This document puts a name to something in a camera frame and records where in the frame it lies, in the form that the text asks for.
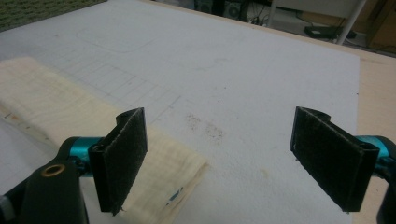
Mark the cream folded cloth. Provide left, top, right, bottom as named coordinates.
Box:
left=0, top=56, right=209, bottom=224

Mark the white metal stand leg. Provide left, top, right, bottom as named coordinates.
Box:
left=335, top=0, right=368, bottom=46

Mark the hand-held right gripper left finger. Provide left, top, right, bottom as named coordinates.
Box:
left=87, top=106, right=149, bottom=217

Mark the black power adapter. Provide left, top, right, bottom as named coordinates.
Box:
left=304, top=25, right=358, bottom=40

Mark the green woven mat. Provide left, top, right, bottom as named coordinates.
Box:
left=0, top=0, right=108, bottom=34

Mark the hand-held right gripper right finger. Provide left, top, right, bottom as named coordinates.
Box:
left=289, top=105, right=381, bottom=213

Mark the black speaker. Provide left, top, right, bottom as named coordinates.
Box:
left=223, top=0, right=250, bottom=21

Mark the white foam mat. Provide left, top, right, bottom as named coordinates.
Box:
left=0, top=0, right=361, bottom=224

